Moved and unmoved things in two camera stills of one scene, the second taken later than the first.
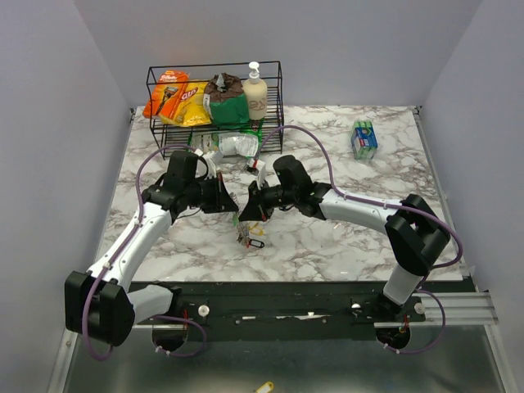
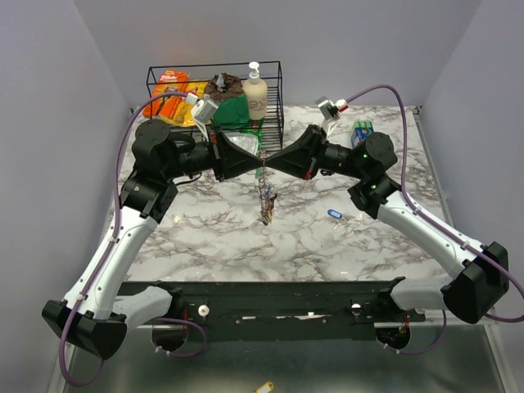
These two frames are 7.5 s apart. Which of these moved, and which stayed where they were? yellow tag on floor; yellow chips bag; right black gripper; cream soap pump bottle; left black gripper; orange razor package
Moved: left black gripper; right black gripper
Stayed: yellow chips bag; yellow tag on floor; cream soap pump bottle; orange razor package
